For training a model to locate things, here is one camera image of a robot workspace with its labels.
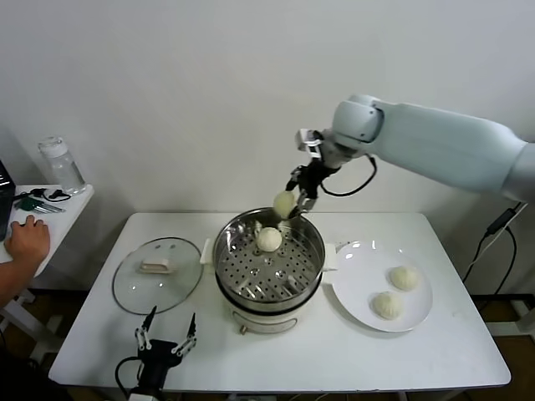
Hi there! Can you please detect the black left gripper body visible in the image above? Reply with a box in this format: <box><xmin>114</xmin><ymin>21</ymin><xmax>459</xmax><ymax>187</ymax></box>
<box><xmin>136</xmin><ymin>338</ymin><xmax>184</xmax><ymax>386</ymax></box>

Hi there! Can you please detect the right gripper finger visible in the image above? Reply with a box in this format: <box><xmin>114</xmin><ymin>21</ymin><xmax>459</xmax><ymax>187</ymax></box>
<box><xmin>288</xmin><ymin>190</ymin><xmax>317</xmax><ymax>221</ymax></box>
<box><xmin>284</xmin><ymin>165</ymin><xmax>304</xmax><ymax>194</ymax></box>

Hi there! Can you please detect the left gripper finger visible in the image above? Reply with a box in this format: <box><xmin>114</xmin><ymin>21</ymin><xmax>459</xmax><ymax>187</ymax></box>
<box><xmin>133</xmin><ymin>305</ymin><xmax>158</xmax><ymax>352</ymax></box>
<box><xmin>173</xmin><ymin>312</ymin><xmax>198</xmax><ymax>358</ymax></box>

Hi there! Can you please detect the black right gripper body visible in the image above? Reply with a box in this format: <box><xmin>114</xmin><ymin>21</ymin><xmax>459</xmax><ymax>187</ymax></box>
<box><xmin>298</xmin><ymin>158</ymin><xmax>332</xmax><ymax>200</ymax></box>

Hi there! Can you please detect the white steamed baozi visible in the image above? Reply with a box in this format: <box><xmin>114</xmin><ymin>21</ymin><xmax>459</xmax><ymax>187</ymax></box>
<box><xmin>273</xmin><ymin>190</ymin><xmax>299</xmax><ymax>220</ymax></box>
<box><xmin>389</xmin><ymin>266</ymin><xmax>420</xmax><ymax>292</ymax></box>
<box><xmin>255</xmin><ymin>226</ymin><xmax>283</xmax><ymax>253</ymax></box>
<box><xmin>370</xmin><ymin>291</ymin><xmax>406</xmax><ymax>321</ymax></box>

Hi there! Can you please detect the glass lid with beige handle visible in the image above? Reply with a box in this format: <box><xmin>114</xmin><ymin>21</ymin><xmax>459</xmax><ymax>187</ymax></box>
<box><xmin>112</xmin><ymin>236</ymin><xmax>206</xmax><ymax>316</ymax></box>

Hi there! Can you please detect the stainless steel steamer basket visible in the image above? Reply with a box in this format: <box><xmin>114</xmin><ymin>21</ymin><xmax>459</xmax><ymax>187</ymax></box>
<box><xmin>200</xmin><ymin>206</ymin><xmax>338</xmax><ymax>309</ymax></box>

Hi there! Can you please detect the person's hand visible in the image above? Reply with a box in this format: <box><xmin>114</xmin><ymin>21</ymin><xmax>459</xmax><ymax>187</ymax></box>
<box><xmin>3</xmin><ymin>214</ymin><xmax>54</xmax><ymax>265</ymax></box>

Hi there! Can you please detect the white electric cooking pot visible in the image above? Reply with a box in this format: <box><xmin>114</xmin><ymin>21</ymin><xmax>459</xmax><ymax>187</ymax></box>
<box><xmin>217</xmin><ymin>271</ymin><xmax>324</xmax><ymax>338</ymax></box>

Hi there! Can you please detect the white round plate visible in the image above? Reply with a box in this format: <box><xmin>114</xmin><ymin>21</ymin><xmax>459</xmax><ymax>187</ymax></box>
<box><xmin>332</xmin><ymin>239</ymin><xmax>434</xmax><ymax>334</ymax></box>

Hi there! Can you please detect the white side table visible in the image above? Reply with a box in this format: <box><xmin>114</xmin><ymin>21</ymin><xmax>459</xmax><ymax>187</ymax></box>
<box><xmin>0</xmin><ymin>184</ymin><xmax>96</xmax><ymax>365</ymax></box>

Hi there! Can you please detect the green hex key set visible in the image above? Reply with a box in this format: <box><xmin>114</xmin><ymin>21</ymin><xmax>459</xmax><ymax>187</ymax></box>
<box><xmin>13</xmin><ymin>197</ymin><xmax>67</xmax><ymax>215</ymax></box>

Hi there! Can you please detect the clear water bottle white cap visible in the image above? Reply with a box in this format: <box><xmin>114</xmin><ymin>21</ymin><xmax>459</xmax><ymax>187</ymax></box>
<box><xmin>37</xmin><ymin>135</ymin><xmax>88</xmax><ymax>196</ymax></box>

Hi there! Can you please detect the black box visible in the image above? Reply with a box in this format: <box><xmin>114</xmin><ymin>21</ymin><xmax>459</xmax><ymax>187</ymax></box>
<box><xmin>0</xmin><ymin>159</ymin><xmax>18</xmax><ymax>241</ymax></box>

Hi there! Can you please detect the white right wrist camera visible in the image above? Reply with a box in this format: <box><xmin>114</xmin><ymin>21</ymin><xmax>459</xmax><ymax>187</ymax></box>
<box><xmin>295</xmin><ymin>128</ymin><xmax>325</xmax><ymax>160</ymax></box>

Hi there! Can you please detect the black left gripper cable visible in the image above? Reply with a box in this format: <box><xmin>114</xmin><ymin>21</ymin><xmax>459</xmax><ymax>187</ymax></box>
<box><xmin>115</xmin><ymin>356</ymin><xmax>144</xmax><ymax>397</ymax></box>

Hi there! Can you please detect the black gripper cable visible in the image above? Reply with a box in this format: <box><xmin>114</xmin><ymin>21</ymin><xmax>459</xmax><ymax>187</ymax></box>
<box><xmin>317</xmin><ymin>153</ymin><xmax>380</xmax><ymax>198</ymax></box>
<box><xmin>115</xmin><ymin>356</ymin><xmax>144</xmax><ymax>397</ymax></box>

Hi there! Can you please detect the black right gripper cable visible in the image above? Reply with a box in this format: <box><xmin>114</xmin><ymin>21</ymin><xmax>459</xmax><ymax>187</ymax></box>
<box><xmin>317</xmin><ymin>153</ymin><xmax>380</xmax><ymax>198</ymax></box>

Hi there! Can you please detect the black looped cable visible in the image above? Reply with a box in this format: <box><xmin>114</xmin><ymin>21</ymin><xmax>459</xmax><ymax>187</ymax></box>
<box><xmin>16</xmin><ymin>187</ymin><xmax>73</xmax><ymax>202</ymax></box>

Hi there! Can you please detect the black power adapter cable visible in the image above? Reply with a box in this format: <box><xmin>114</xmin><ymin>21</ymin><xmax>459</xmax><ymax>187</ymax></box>
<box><xmin>461</xmin><ymin>200</ymin><xmax>528</xmax><ymax>312</ymax></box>

